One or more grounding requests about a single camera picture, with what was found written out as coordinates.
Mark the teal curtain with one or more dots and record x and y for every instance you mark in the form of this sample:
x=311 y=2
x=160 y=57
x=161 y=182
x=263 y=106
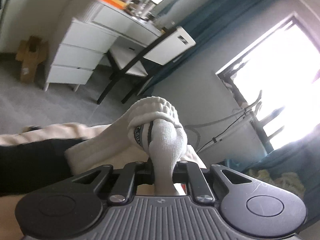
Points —
x=204 y=25
x=300 y=157

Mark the teal curtain right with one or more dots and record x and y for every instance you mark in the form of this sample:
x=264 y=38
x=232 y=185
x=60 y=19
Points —
x=300 y=157

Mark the striped bed blanket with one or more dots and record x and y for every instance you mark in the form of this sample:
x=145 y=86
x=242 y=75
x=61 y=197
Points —
x=35 y=159

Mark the dark framed window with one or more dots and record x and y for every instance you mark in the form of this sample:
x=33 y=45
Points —
x=278 y=75

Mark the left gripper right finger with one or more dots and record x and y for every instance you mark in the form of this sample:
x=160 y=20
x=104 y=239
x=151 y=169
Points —
x=189 y=173

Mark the cardboard box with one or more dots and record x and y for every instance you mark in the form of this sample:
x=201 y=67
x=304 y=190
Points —
x=31 y=53

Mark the white black chair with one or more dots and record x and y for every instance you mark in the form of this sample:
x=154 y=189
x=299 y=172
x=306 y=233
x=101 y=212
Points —
x=164 y=49

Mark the teal curtain left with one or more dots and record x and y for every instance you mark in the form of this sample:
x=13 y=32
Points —
x=204 y=25

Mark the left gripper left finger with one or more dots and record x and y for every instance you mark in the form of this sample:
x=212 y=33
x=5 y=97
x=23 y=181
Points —
x=130 y=177

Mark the cream patterned fleece blanket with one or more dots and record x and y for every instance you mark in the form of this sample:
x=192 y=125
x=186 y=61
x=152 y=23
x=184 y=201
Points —
x=289 y=181

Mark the white sweatpants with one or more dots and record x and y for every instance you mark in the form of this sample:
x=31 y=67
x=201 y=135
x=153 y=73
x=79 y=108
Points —
x=150 y=124

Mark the white dressing table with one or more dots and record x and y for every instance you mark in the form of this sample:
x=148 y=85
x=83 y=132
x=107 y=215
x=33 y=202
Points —
x=85 y=31

